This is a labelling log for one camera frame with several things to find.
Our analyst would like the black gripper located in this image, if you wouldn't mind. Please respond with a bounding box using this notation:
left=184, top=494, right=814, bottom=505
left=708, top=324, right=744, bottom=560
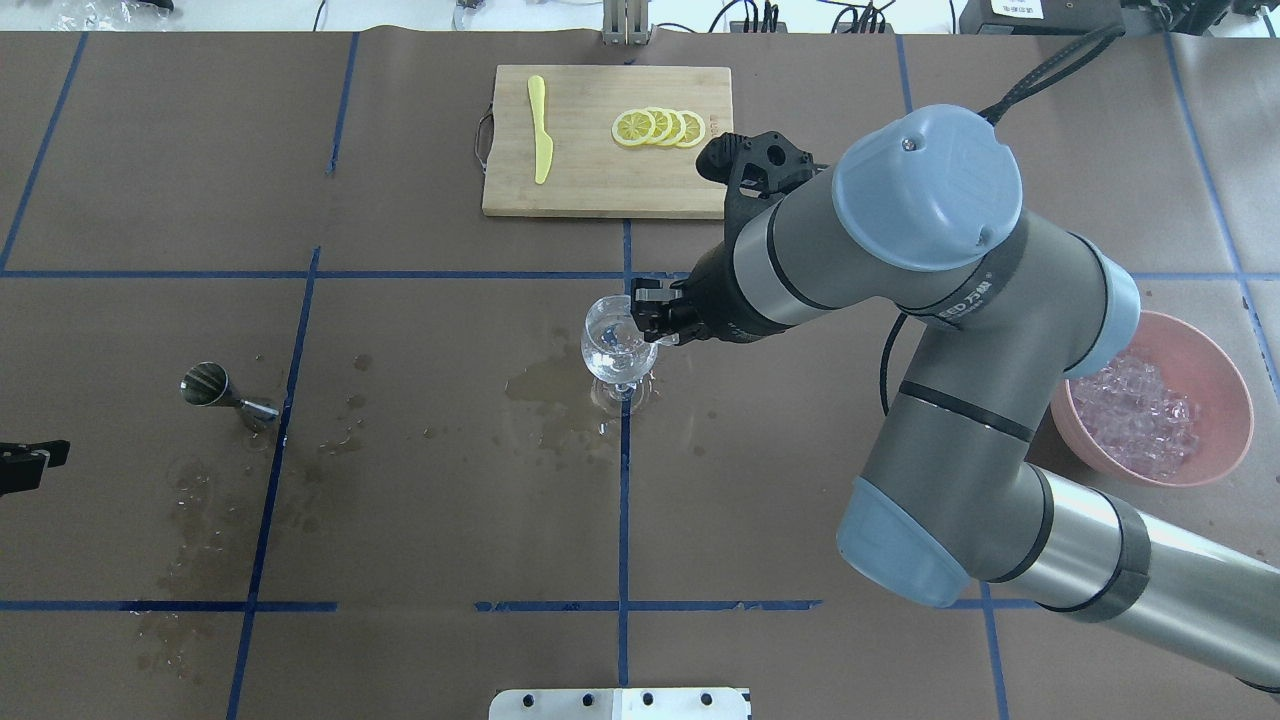
left=630, top=243, right=762, bottom=346

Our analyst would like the clear wine glass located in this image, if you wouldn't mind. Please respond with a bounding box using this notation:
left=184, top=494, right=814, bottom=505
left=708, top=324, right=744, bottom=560
left=580, top=295, right=658, bottom=418

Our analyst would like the steel double jigger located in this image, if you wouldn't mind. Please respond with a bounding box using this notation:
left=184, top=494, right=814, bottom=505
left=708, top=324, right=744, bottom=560
left=179, top=361, right=280, bottom=427

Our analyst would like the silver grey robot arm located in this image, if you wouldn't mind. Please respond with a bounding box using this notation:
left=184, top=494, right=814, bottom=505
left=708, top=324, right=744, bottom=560
left=630, top=104, right=1279, bottom=694

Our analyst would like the pile of clear ice cubes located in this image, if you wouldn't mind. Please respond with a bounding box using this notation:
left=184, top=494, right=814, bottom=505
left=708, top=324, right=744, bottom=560
left=1068, top=346, right=1202, bottom=482

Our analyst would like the bamboo cutting board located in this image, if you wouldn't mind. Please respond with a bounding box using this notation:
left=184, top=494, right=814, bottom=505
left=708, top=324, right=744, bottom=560
left=483, top=64, right=733, bottom=220

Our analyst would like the back lemon slice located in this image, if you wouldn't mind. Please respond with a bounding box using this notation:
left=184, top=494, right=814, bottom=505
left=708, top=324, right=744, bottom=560
left=675, top=110, right=707, bottom=149

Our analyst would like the lemon slice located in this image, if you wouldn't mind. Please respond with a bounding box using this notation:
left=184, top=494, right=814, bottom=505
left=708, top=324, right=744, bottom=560
left=660, top=109, right=687, bottom=147
left=611, top=109, right=658, bottom=147
left=675, top=110, right=707, bottom=149
left=644, top=108, right=668, bottom=146

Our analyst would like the front lemon slice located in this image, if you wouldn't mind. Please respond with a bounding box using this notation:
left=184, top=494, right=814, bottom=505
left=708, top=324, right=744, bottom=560
left=611, top=109, right=658, bottom=147

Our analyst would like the yellow plastic knife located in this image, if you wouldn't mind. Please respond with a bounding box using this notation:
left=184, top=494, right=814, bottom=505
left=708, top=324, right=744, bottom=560
left=527, top=74, right=554, bottom=184

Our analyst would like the black box with label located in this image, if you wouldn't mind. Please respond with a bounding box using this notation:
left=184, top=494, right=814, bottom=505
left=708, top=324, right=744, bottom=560
left=957, top=1, right=1123, bottom=36

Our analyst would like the pink plastic bowl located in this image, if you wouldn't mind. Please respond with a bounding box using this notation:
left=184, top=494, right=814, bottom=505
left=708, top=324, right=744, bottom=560
left=1050, top=311, right=1254, bottom=489

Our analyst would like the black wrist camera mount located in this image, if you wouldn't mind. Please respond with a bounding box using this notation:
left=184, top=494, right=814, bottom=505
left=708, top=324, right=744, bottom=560
left=695, top=131, right=829, bottom=245

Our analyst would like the aluminium frame post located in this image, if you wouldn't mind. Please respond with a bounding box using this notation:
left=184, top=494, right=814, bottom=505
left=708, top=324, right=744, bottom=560
left=602, top=0, right=653, bottom=47

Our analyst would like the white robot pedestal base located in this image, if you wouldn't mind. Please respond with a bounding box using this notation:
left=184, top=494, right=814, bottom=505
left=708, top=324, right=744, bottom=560
left=488, top=687, right=753, bottom=719

